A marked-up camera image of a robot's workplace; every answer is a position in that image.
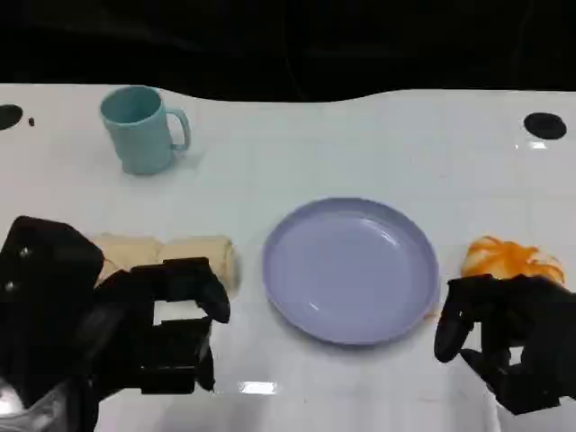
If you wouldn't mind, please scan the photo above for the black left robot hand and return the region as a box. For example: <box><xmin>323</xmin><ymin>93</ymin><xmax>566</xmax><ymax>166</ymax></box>
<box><xmin>71</xmin><ymin>256</ymin><xmax>232</xmax><ymax>397</ymax></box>

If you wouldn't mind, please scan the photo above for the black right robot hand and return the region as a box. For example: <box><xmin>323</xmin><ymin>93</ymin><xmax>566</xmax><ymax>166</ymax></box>
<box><xmin>433</xmin><ymin>274</ymin><xmax>576</xmax><ymax>416</ymax></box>

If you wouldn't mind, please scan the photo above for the orange and white bread roll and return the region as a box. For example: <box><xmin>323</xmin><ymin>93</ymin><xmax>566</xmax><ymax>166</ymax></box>
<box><xmin>460</xmin><ymin>233</ymin><xmax>566</xmax><ymax>287</ymax></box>

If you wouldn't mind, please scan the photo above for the lilac plate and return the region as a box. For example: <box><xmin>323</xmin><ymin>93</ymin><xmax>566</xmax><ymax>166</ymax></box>
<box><xmin>262</xmin><ymin>196</ymin><xmax>441</xmax><ymax>347</ymax></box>

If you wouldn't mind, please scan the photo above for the pale green mug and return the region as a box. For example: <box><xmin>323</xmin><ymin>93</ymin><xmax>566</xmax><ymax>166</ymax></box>
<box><xmin>99</xmin><ymin>85</ymin><xmax>192</xmax><ymax>176</ymax></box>

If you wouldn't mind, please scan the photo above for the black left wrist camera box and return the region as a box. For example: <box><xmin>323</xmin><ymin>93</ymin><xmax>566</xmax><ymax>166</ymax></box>
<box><xmin>0</xmin><ymin>215</ymin><xmax>106</xmax><ymax>329</ymax></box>

